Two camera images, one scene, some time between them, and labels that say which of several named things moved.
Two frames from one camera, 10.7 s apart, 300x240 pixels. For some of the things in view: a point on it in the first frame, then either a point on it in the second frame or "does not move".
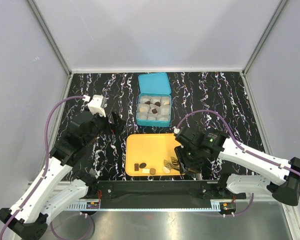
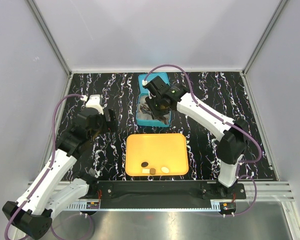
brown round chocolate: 152,171 does not move
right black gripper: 184,163 -> 149,100
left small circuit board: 92,205 does not move
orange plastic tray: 148,151 does not move
